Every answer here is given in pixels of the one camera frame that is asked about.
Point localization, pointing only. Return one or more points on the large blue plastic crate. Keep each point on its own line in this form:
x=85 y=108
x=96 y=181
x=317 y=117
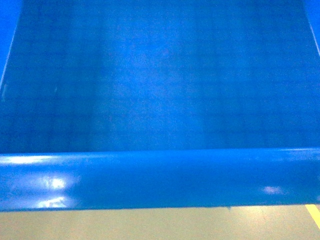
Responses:
x=135 y=104

